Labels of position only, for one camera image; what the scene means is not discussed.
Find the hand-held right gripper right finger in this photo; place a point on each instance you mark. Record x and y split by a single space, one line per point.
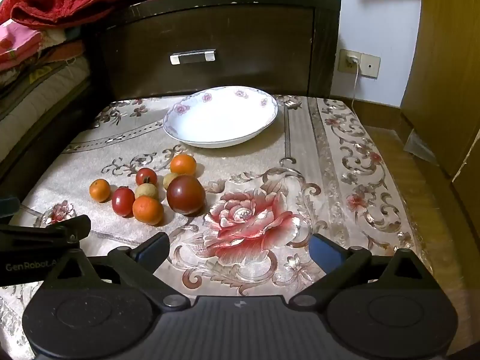
325 253

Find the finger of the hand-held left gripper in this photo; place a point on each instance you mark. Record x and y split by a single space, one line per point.
8 206
75 227

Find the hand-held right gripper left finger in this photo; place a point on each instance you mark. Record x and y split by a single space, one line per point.
153 248

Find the small orange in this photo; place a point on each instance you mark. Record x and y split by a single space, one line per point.
99 190
147 210
183 165

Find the red cherry tomato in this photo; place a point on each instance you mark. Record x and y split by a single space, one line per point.
123 201
146 176

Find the tan longan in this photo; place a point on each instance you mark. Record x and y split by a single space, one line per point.
146 190
168 180

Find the large dark red tomato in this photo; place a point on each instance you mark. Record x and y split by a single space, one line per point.
186 195

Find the white floral plate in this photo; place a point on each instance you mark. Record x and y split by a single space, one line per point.
221 120

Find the floral tablecloth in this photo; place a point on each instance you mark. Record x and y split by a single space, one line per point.
318 180

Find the stacked bedding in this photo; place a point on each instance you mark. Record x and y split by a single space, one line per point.
41 82

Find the clear plastic bag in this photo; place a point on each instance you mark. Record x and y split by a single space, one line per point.
422 144

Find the pink printed cloth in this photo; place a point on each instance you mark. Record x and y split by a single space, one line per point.
17 43

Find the white plug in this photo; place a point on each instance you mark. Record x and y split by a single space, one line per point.
353 61

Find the dark wooden nightstand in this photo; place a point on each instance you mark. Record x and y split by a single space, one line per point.
243 30

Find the beige wall socket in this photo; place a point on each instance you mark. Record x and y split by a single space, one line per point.
369 65

